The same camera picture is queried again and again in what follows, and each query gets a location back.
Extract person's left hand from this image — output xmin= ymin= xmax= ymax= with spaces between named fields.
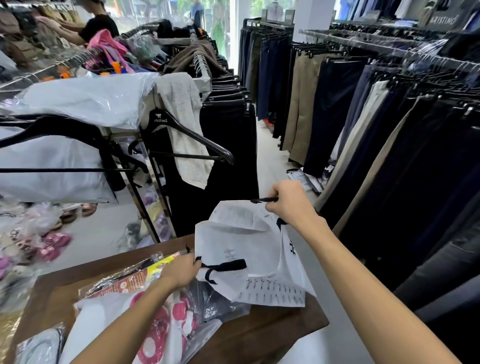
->
xmin=159 ymin=252 xmax=203 ymax=292

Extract person's right hand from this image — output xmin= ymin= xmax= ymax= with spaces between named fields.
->
xmin=265 ymin=181 xmax=319 ymax=231

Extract white bag with black handles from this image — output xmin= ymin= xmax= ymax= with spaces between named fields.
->
xmin=194 ymin=197 xmax=317 ymax=308

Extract person's right forearm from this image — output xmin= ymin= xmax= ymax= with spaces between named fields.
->
xmin=290 ymin=215 xmax=463 ymax=364

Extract person's left forearm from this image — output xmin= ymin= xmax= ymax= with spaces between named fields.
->
xmin=70 ymin=275 xmax=178 ymax=364

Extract white printed paper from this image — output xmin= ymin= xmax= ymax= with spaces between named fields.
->
xmin=287 ymin=169 xmax=323 ymax=194

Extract clear plastic packet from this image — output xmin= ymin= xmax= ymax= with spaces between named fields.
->
xmin=187 ymin=279 xmax=251 ymax=323

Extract plastic wrapped items under rack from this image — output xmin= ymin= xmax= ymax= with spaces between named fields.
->
xmin=116 ymin=195 xmax=175 ymax=252

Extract yellow and red packet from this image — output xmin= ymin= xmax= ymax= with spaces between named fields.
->
xmin=79 ymin=252 xmax=182 ymax=301

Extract red and white garment packet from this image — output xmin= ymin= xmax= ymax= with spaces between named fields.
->
xmin=60 ymin=289 xmax=226 ymax=364

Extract row of black hanging trousers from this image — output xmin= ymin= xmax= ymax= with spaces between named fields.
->
xmin=144 ymin=73 xmax=260 ymax=238

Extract chrome clothes rack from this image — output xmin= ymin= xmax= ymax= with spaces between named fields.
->
xmin=0 ymin=20 xmax=214 ymax=244

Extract khaki hanging trousers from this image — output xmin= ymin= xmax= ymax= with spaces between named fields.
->
xmin=282 ymin=50 xmax=331 ymax=166

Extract rack of navy trousers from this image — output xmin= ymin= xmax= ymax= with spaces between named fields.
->
xmin=238 ymin=19 xmax=297 ymax=139

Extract black hanger with white logo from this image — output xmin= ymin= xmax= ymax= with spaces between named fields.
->
xmin=140 ymin=108 xmax=236 ymax=166

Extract light grey hanging cloth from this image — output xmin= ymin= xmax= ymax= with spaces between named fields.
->
xmin=157 ymin=72 xmax=214 ymax=190

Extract long row of dark trousers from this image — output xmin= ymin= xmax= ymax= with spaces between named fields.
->
xmin=303 ymin=56 xmax=480 ymax=364

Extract pile of pink wrapped slippers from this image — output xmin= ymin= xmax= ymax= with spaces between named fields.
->
xmin=0 ymin=202 xmax=74 ymax=312

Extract brown garment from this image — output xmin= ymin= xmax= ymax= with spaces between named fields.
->
xmin=159 ymin=39 xmax=229 ymax=76

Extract grey garment packet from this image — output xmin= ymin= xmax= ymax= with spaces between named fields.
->
xmin=15 ymin=324 xmax=66 ymax=364

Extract white plastic garment bag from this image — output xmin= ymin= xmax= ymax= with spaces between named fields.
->
xmin=0 ymin=127 xmax=117 ymax=205

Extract green dress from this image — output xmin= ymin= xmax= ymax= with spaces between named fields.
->
xmin=212 ymin=0 xmax=228 ymax=57

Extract large black coat hanger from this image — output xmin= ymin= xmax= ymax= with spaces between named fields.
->
xmin=0 ymin=114 xmax=151 ymax=192

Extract clear bag with white garment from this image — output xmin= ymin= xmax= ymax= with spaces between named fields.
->
xmin=0 ymin=72 xmax=160 ymax=130

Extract pink garment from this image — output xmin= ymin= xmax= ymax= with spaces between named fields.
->
xmin=85 ymin=29 xmax=135 ymax=74

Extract black sign board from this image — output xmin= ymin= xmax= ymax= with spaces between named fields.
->
xmin=427 ymin=0 xmax=477 ymax=32

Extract hanging brown bags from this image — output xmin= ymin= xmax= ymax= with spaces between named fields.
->
xmin=0 ymin=7 xmax=49 ymax=68

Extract metal clothes rail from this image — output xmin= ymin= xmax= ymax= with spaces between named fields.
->
xmin=300 ymin=29 xmax=480 ymax=74

